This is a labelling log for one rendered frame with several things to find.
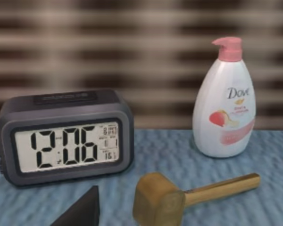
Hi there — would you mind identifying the black digital alarm clock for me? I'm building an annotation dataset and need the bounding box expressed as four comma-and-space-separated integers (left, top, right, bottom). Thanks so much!
0, 89, 135, 187

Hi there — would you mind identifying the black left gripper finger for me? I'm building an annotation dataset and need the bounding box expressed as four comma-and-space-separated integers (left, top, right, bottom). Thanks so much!
49, 185, 101, 226

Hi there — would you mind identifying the wooden mallet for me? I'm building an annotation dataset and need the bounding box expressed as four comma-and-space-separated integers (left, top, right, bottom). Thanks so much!
133, 172, 261, 226

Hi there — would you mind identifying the white Dove pump bottle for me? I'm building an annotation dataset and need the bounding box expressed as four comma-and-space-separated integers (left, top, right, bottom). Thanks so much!
192, 37, 257, 159

